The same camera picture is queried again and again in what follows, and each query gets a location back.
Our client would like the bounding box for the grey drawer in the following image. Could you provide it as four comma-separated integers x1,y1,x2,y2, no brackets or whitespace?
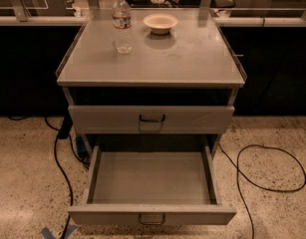
68,106,234,134
68,146,236,225

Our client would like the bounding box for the grey drawer cabinet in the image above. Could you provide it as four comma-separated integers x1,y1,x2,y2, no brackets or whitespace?
58,9,246,149

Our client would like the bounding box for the grey top drawer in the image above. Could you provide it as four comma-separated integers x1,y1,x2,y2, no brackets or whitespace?
68,106,234,134

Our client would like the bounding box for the beige paper bowl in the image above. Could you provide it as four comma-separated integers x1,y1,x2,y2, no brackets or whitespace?
144,14,178,35

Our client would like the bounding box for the clear plastic water bottle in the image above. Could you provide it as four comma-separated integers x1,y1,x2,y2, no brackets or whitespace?
112,0,133,54

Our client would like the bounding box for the long counter with dark cabinets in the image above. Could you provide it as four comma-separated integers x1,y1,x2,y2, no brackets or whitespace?
0,22,306,116

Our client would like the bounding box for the blue tape cross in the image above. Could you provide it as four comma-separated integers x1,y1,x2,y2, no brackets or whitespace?
40,224,79,239

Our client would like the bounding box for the black top drawer handle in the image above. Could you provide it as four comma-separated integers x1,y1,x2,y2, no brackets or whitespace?
139,115,165,123

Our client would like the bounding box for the black drawer handle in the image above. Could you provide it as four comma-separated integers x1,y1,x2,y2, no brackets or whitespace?
139,213,165,225
139,115,165,123

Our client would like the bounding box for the black cable on right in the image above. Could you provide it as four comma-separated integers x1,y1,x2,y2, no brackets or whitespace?
217,142,306,239

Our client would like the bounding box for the black cable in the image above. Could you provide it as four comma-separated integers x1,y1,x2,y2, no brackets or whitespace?
217,142,306,239
7,115,91,239

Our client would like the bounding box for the black cable on left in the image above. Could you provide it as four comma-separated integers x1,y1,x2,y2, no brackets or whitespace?
7,115,91,239

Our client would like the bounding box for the black middle drawer handle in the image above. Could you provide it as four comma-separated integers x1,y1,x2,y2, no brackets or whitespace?
139,213,165,225

